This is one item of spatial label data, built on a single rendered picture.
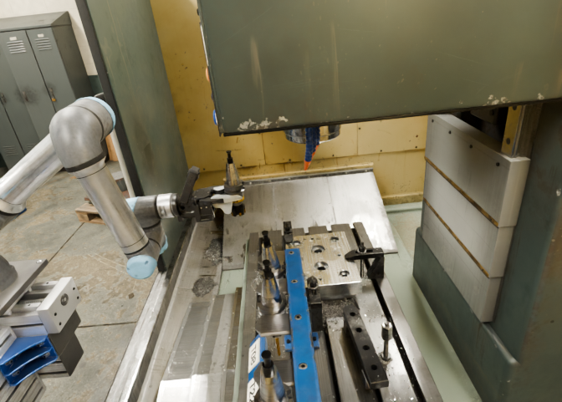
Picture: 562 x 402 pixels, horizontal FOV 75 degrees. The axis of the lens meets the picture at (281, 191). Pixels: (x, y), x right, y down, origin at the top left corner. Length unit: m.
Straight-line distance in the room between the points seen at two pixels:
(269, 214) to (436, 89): 1.46
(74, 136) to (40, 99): 4.75
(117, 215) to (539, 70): 0.98
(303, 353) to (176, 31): 1.69
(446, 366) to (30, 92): 5.36
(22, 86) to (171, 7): 3.93
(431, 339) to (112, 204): 1.20
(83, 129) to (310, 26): 0.60
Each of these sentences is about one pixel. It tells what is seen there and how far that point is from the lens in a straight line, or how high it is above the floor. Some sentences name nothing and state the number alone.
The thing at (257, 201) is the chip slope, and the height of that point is 0.80.
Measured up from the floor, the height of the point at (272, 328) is 1.22.
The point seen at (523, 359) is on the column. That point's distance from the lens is 1.24.
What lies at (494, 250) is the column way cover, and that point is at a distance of 1.11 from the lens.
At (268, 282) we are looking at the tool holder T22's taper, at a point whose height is 1.29.
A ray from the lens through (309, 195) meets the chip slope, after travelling 2.12.
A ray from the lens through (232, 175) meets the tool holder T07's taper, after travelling 1.09.
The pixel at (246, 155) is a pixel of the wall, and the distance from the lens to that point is 2.14.
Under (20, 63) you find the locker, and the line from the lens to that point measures 5.72.
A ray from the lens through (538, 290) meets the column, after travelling 1.09.
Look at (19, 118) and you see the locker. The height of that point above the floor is 0.82.
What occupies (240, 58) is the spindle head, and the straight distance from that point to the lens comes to 0.68.
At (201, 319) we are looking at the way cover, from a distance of 1.57.
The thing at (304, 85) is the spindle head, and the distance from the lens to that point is 0.68.
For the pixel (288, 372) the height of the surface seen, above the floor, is 1.22.
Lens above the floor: 1.78
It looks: 26 degrees down
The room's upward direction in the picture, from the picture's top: 6 degrees counter-clockwise
